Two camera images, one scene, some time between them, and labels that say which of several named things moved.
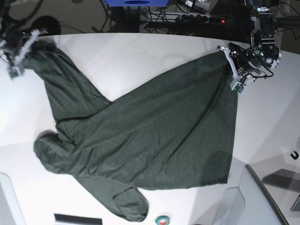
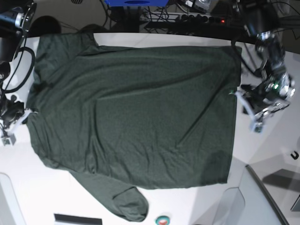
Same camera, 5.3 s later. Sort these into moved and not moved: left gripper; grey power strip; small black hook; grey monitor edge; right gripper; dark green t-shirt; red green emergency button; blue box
Moved: right gripper; dark green t-shirt; left gripper
Not moved: grey power strip; grey monitor edge; blue box; red green emergency button; small black hook
